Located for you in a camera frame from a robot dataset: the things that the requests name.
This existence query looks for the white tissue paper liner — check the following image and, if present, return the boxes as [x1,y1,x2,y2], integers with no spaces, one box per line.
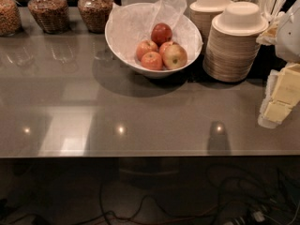
[106,0,203,65]

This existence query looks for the right glass jar of cereal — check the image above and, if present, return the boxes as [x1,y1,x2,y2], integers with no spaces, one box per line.
[78,0,113,34]

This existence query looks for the left glass jar of cereal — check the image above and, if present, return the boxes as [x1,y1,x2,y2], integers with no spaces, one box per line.
[0,0,22,37]

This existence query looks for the rear stack of paper bowls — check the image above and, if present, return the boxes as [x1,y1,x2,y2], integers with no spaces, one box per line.
[189,0,231,53]

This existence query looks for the dark red apple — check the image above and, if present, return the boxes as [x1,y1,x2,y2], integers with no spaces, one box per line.
[151,22,173,46]

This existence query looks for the white ceramic bowl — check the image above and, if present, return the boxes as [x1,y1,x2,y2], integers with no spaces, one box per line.
[104,2,203,80]

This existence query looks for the middle glass jar of cereal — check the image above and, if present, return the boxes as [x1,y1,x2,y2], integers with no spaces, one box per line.
[27,0,69,34]

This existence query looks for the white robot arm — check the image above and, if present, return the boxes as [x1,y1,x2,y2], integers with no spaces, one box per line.
[258,0,300,128]

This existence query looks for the left orange-red apple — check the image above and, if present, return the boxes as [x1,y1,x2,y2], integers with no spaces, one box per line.
[136,39,158,61]

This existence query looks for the glass jar of cereal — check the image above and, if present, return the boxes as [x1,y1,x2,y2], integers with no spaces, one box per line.
[27,0,69,34]
[0,0,22,37]
[78,0,113,34]

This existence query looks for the black floor cables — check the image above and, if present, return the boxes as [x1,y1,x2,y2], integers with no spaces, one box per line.
[0,162,300,225]

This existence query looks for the yellow-red apple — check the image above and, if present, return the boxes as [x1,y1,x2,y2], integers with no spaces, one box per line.
[162,44,188,70]

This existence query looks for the hidden middle red apple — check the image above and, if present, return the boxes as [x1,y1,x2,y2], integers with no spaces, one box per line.
[158,40,178,57]

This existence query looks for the front orange-red apple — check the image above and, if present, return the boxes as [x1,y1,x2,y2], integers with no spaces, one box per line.
[141,52,163,70]

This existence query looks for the orange-red apple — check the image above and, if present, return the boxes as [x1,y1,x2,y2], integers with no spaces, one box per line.
[141,52,163,70]
[136,39,158,61]

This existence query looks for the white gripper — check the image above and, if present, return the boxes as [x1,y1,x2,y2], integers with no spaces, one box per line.
[258,63,300,128]

